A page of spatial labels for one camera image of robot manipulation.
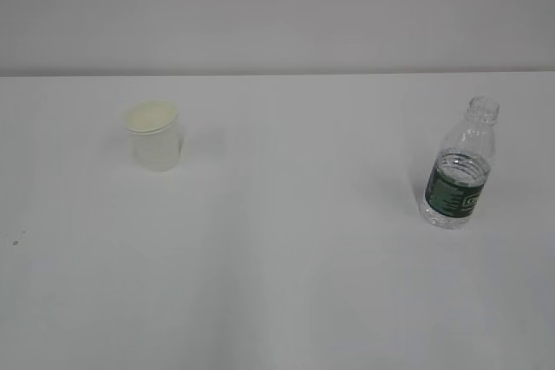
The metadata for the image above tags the clear water bottle green label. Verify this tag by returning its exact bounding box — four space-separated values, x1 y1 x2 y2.
419 96 500 230

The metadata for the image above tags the white paper cup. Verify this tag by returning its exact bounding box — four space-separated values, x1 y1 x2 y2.
124 101 182 172

